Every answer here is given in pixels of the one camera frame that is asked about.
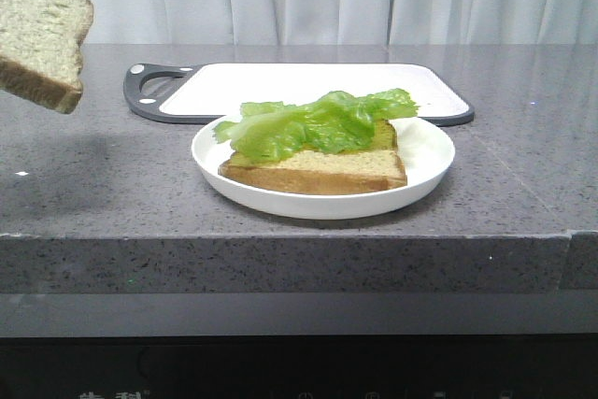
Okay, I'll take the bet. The bread slice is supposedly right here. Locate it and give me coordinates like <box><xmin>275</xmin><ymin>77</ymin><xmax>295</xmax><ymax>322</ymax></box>
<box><xmin>219</xmin><ymin>121</ymin><xmax>407</xmax><ymax>195</ymax></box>
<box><xmin>1</xmin><ymin>0</ymin><xmax>93</xmax><ymax>114</ymax></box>

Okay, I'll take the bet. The white cutting board grey rim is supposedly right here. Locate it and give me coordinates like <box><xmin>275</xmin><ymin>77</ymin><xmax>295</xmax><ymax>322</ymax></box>
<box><xmin>123</xmin><ymin>63</ymin><xmax>475</xmax><ymax>126</ymax></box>

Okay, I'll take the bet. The white round plate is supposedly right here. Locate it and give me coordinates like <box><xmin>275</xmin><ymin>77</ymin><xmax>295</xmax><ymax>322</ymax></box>
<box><xmin>191</xmin><ymin>114</ymin><xmax>455</xmax><ymax>220</ymax></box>

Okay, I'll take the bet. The green lettuce leaf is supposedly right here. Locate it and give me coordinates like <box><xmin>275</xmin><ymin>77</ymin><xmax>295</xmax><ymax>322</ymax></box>
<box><xmin>214</xmin><ymin>88</ymin><xmax>419</xmax><ymax>163</ymax></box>

